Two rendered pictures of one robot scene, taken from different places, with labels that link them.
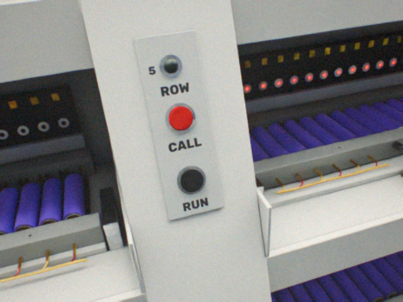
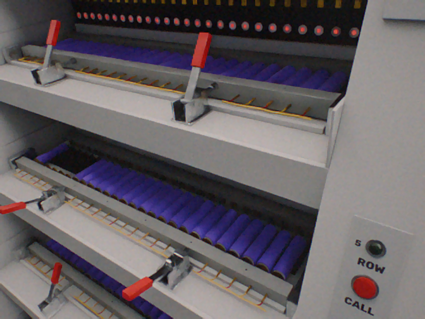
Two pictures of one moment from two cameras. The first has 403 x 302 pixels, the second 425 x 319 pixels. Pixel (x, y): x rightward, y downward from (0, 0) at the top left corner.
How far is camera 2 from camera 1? 0.15 m
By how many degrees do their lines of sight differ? 44
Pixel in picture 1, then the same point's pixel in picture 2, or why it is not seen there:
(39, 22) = (296, 172)
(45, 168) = (288, 219)
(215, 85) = (411, 283)
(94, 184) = not seen: hidden behind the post
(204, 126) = (382, 305)
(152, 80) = (354, 249)
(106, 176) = not seen: hidden behind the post
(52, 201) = (274, 251)
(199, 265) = not seen: outside the picture
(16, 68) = (273, 188)
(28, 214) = (255, 250)
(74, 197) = (288, 259)
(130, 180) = (307, 297)
